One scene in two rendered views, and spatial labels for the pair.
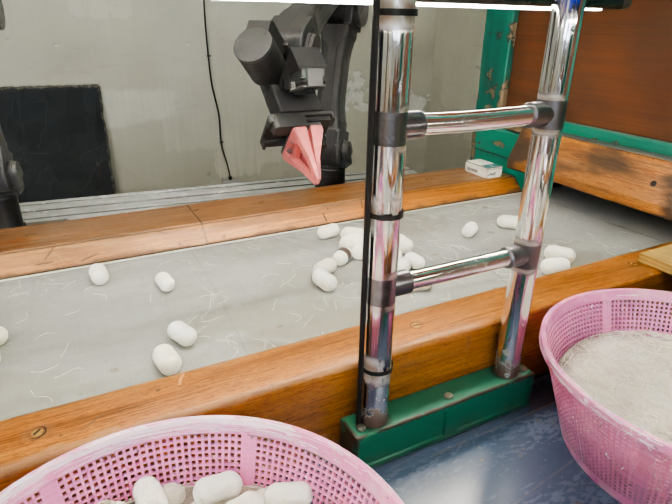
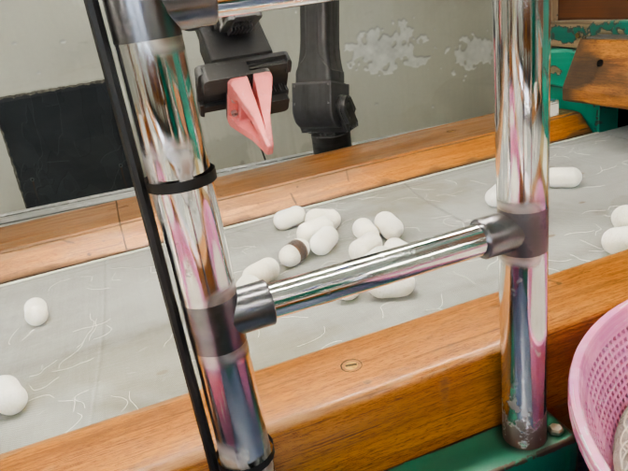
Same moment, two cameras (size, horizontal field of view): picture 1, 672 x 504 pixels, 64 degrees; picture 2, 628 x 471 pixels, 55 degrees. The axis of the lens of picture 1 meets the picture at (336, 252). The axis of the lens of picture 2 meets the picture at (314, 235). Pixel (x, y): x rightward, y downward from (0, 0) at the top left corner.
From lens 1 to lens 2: 0.21 m
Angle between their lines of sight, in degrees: 11
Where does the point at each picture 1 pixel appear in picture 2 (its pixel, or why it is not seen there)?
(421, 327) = (358, 369)
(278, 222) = (226, 212)
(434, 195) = (456, 151)
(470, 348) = (451, 400)
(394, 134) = (134, 14)
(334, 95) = (321, 37)
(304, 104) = (245, 47)
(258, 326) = (131, 374)
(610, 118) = not seen: outside the picture
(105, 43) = not seen: hidden behind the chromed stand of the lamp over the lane
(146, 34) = not seen: hidden behind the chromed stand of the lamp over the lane
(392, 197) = (169, 146)
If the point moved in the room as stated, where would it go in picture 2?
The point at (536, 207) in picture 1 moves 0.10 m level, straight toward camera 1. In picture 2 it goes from (520, 138) to (448, 229)
